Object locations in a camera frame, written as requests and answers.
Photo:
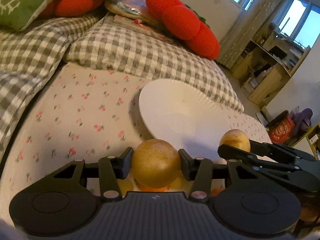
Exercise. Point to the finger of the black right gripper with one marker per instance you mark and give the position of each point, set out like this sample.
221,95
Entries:
279,152
263,165

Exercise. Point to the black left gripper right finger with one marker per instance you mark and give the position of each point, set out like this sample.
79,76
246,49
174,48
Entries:
200,171

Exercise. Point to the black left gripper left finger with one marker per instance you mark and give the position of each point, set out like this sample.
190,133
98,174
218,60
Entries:
112,168

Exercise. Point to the large yellow passion fruit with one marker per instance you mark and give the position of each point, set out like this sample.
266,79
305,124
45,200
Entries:
155,164

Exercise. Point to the orange printed bag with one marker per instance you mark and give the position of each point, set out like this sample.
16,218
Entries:
280,128

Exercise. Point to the purple plush toy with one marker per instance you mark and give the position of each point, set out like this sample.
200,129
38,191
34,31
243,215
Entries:
301,120

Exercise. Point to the cherry print bedsheet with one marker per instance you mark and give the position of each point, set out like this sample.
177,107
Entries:
85,114

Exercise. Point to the white fluted plate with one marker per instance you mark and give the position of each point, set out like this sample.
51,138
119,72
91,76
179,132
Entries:
183,116

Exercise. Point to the grey gingham pillow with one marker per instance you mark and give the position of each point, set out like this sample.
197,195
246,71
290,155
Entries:
109,46

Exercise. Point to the beige curtain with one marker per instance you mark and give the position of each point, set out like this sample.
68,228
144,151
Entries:
248,23

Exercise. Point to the window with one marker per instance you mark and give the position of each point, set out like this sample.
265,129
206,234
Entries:
291,15

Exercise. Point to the grey gingham blanket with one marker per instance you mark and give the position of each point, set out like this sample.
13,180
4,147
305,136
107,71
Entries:
29,59

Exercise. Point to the red tomato plush cushion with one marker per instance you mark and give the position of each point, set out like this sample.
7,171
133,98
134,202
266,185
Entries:
184,23

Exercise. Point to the stack of books and papers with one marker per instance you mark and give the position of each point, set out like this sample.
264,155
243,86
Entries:
134,14

